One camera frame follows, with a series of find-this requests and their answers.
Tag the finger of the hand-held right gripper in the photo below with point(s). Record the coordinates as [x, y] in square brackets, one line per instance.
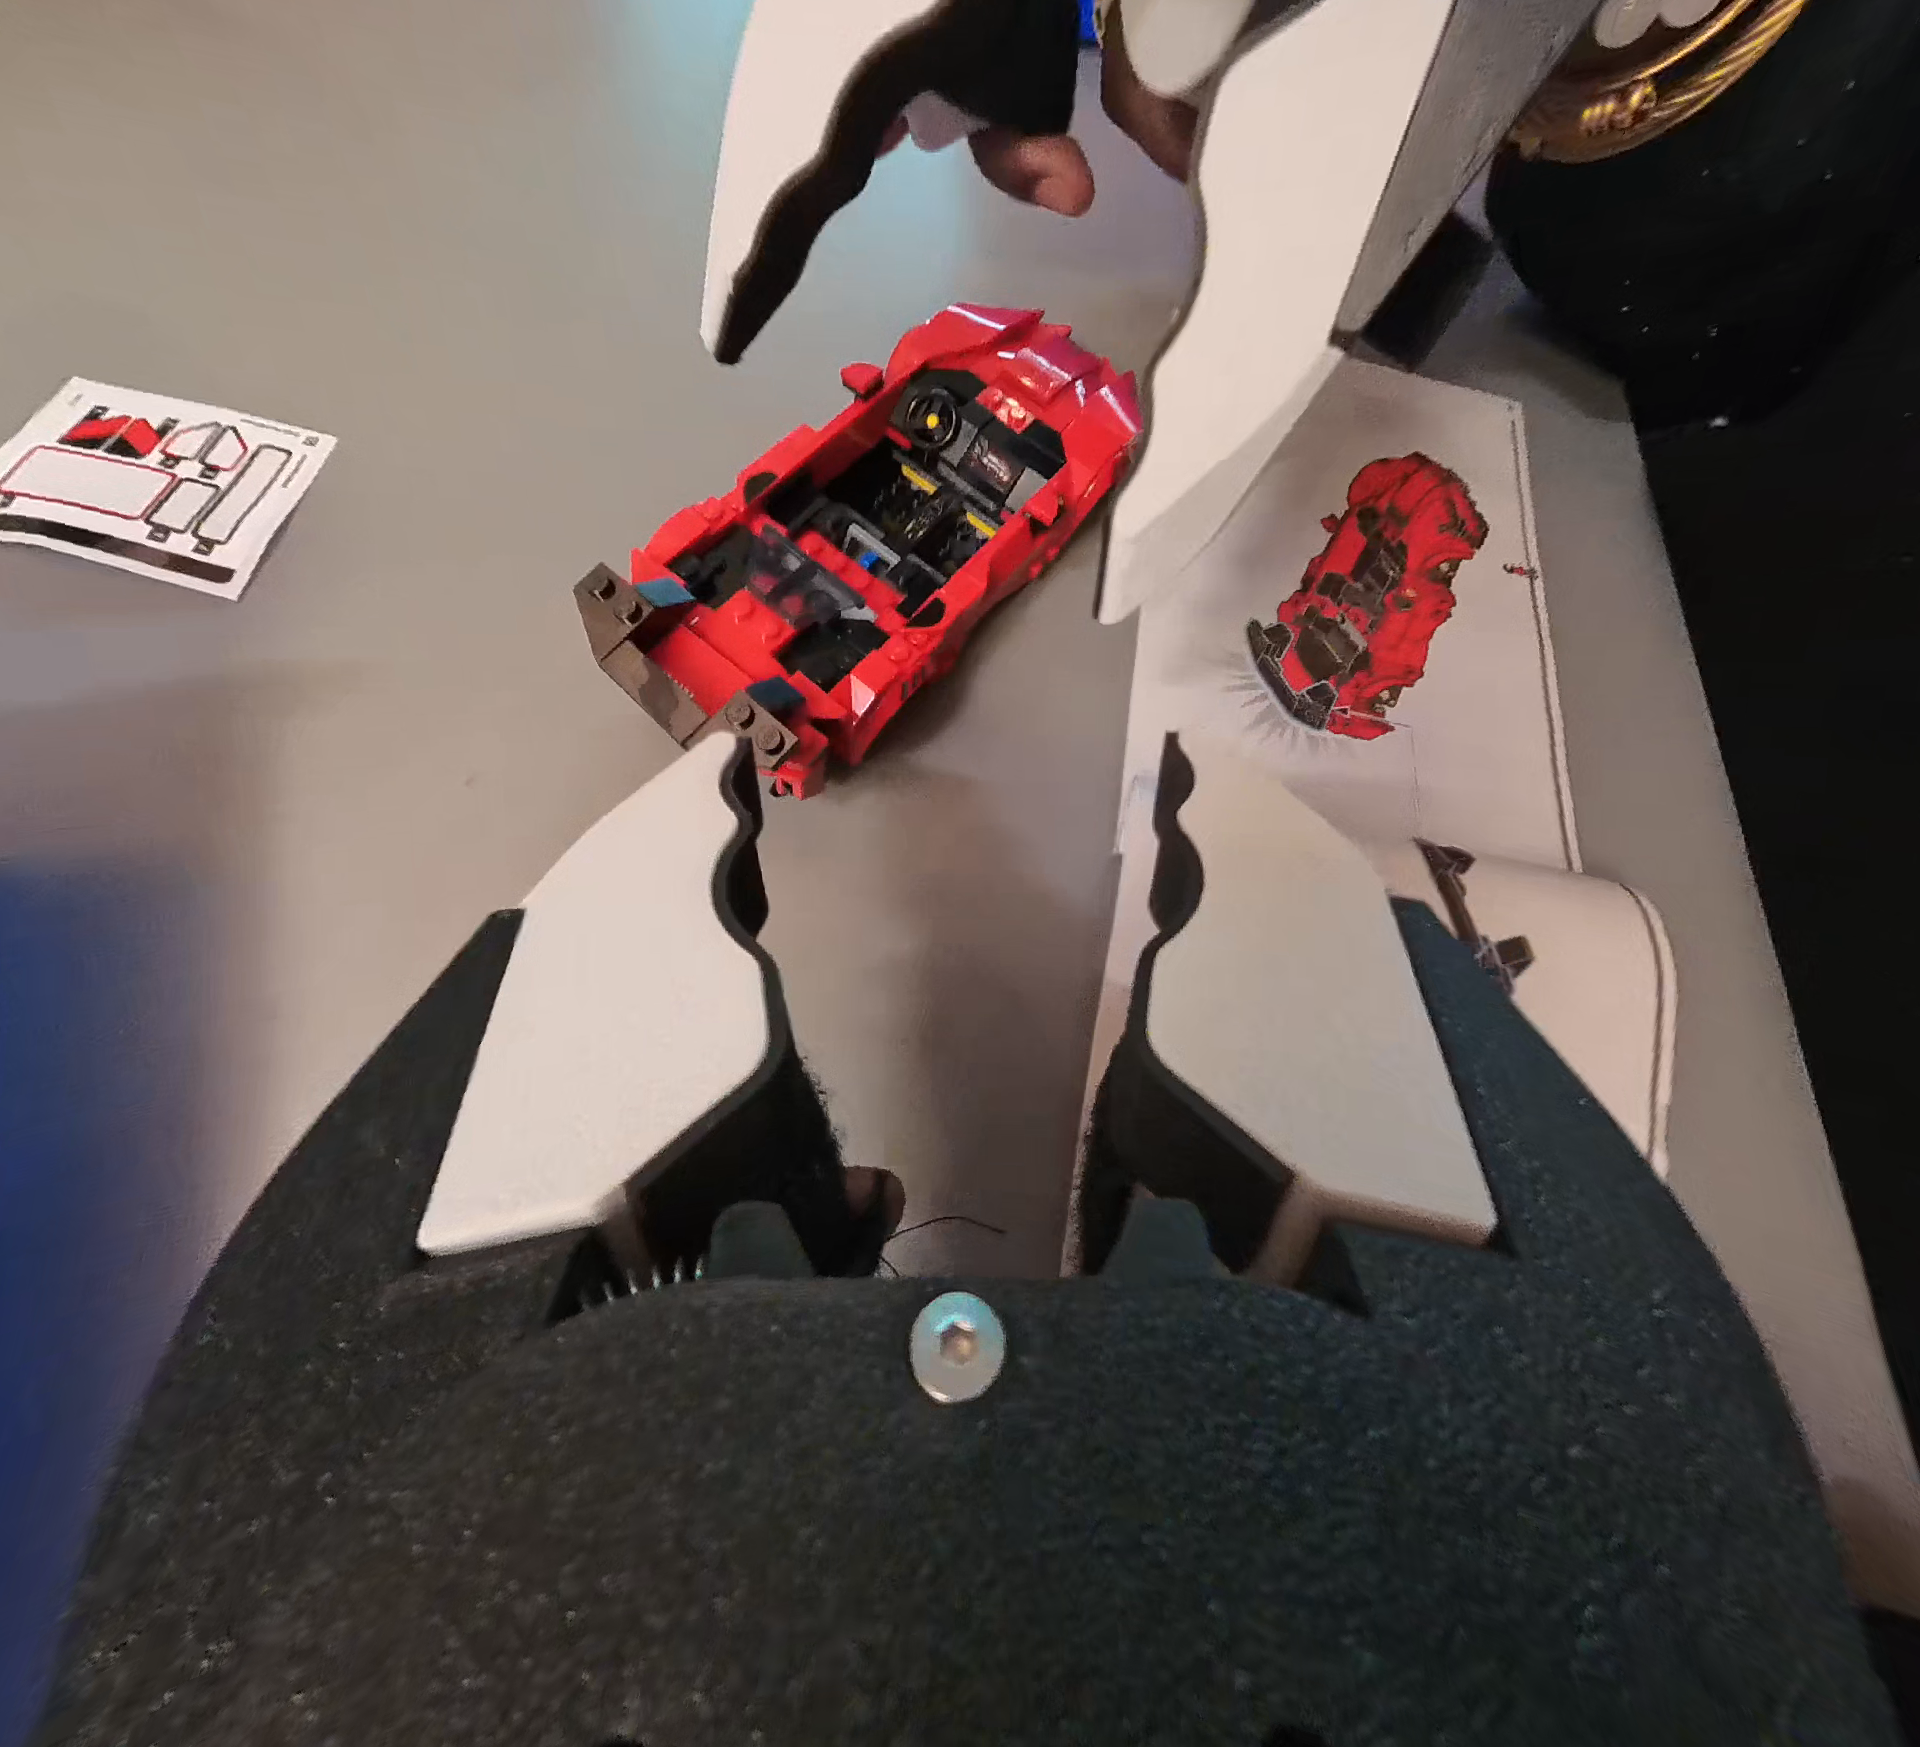
[840, 36]
[1291, 219]

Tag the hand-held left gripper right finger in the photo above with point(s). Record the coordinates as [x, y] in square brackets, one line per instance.
[1305, 1028]

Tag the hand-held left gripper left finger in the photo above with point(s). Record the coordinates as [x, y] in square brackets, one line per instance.
[600, 1028]

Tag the red lego car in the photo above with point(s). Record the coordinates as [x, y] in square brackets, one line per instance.
[900, 578]

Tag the person's right forearm black sleeve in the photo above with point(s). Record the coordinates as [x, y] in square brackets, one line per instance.
[1726, 248]

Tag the lego instruction booklet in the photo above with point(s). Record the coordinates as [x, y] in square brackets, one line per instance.
[1425, 771]

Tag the person's right hand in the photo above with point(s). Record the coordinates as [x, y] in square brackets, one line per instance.
[1043, 171]

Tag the gold bangle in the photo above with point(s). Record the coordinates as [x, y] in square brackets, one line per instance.
[1682, 75]

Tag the white sticker sheet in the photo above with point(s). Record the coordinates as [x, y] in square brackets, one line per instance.
[136, 487]

